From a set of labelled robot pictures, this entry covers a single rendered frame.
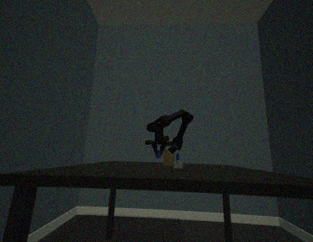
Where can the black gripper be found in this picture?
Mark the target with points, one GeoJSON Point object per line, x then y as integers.
{"type": "Point", "coordinates": [154, 144]}

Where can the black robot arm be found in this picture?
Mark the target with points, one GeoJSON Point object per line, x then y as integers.
{"type": "Point", "coordinates": [158, 125]}

